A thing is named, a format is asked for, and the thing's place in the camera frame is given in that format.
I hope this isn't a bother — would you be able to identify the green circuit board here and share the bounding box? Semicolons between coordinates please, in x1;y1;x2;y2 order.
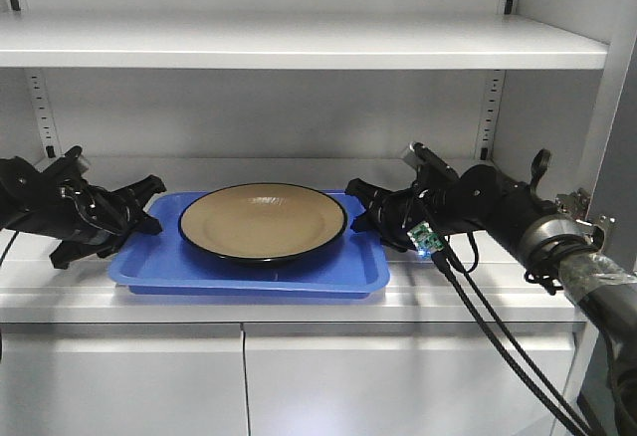
407;221;444;259

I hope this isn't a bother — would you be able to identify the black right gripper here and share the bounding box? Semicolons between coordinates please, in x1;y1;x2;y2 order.
344;166;459;252

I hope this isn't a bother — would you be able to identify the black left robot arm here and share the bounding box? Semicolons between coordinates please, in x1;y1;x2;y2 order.
1;145;166;269

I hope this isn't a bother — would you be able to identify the white cabinet with shelves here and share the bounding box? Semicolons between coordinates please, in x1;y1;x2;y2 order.
1;0;636;435

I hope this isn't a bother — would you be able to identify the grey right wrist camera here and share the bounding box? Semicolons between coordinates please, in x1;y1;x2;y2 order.
401;142;459;179

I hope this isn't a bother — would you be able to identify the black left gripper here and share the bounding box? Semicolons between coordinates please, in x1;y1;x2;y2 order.
50;175;166;268

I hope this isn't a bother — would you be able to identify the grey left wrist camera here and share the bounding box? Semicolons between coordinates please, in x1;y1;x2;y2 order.
66;145;91;174

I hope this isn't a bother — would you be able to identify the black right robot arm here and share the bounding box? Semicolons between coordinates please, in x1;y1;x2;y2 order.
345;142;636;435

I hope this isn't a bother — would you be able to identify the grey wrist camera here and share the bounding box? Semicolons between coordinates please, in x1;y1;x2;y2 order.
66;145;91;174
401;142;459;179

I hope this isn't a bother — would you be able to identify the beige plate with black rim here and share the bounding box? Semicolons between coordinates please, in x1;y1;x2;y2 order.
179;183;347;263

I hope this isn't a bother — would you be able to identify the blue plastic tray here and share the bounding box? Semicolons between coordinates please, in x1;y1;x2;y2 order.
107;191;390;299

